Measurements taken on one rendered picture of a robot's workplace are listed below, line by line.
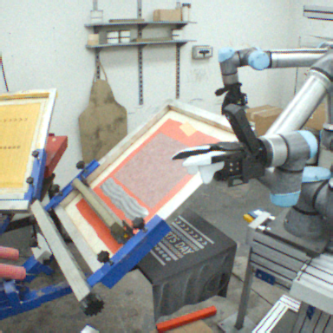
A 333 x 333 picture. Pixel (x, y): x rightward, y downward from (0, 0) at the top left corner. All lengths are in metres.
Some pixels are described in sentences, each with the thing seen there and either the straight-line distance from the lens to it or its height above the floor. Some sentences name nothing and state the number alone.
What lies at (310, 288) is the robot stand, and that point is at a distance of 1.15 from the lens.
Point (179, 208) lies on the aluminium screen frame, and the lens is 1.15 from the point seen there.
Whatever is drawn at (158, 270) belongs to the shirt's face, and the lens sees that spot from 1.46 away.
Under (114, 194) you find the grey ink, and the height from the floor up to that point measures 1.25.
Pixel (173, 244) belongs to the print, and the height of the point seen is 0.95.
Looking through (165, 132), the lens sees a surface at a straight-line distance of 1.54.
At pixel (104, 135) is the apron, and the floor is 0.82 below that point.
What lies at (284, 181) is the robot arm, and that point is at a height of 1.58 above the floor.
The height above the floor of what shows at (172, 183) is 1.34.
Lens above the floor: 1.94
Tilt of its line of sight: 25 degrees down
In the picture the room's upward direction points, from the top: straight up
